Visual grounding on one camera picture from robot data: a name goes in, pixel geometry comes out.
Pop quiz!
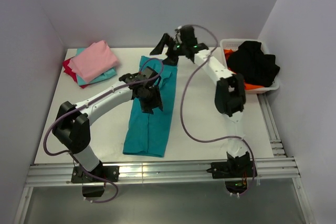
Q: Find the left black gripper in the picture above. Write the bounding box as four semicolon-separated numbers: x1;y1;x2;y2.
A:
138;85;163;115

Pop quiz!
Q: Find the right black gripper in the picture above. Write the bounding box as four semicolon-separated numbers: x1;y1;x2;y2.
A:
150;33;187;67

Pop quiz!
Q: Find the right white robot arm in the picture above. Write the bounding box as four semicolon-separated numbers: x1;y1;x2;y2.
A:
150;24;254;177

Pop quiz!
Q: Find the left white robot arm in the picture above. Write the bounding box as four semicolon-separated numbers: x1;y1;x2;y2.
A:
48;67;163;182

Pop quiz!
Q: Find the folded light teal t shirt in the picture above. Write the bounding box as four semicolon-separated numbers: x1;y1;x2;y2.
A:
76;48;116;84

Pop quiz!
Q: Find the orange t shirt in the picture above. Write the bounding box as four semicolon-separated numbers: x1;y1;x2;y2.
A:
224;49;263;90

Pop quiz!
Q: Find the white plastic basket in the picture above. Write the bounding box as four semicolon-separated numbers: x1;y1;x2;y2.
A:
219;38;280;94

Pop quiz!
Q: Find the folded pink t shirt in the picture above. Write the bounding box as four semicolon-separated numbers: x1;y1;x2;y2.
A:
68;40;120;83

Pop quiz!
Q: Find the black t shirt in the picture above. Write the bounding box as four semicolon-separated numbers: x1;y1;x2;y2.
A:
227;41;280;87

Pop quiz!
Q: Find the folded red t shirt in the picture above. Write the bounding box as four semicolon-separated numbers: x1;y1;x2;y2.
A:
62;58;89;89

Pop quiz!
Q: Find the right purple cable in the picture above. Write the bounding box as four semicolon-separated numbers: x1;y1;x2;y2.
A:
180;24;257;198

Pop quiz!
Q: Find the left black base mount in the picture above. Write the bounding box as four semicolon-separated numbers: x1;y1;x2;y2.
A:
70;166;119;203

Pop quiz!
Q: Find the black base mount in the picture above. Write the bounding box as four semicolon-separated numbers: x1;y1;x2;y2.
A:
70;166;119;203
206;152;258;196

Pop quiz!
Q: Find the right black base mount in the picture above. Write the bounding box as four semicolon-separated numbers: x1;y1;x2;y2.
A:
206;152;258;196

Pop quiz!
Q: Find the aluminium rail frame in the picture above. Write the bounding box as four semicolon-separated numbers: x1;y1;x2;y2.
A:
14;94;316;223

